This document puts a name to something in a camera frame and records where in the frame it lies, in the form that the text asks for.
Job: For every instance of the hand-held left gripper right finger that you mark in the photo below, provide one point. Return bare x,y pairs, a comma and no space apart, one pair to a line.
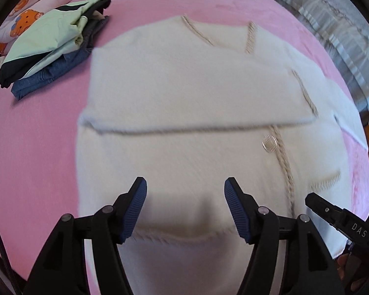
235,210

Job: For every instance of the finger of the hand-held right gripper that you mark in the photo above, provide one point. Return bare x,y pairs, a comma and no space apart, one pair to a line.
324,207

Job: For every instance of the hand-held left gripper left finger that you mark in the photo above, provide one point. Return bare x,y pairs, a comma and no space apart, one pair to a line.
134,209

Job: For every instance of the cream knit cardigan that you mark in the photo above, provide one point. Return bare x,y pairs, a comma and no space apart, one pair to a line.
187,104

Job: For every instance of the pile of folded clothes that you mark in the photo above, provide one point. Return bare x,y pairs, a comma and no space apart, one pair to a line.
46,33

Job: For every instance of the person's right hand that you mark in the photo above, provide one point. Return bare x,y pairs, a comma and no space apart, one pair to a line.
343,262

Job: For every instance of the pink bed blanket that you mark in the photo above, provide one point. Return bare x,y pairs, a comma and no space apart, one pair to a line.
33,147

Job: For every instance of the blue folded jeans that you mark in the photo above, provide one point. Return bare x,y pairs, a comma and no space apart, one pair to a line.
44,80

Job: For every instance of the dark grey folded garment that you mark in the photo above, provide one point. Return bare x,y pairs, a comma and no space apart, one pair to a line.
96,26

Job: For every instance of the pink bear print quilt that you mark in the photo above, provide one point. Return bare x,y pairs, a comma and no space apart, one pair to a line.
24,17

